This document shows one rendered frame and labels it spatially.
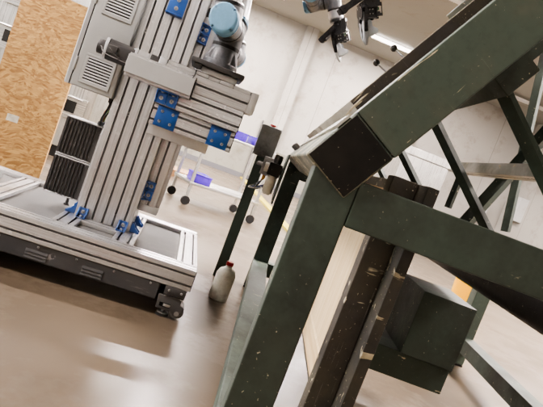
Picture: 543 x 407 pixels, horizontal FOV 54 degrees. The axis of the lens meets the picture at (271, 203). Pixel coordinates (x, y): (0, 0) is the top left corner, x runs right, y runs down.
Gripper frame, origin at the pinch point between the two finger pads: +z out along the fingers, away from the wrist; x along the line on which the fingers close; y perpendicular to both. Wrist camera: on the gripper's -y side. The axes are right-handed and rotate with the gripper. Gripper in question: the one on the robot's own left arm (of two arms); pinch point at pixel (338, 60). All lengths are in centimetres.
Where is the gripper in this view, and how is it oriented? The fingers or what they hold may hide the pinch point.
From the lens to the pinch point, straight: 291.1
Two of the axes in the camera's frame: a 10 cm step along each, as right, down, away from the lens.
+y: 8.9, -0.9, -4.5
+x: 4.3, -1.8, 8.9
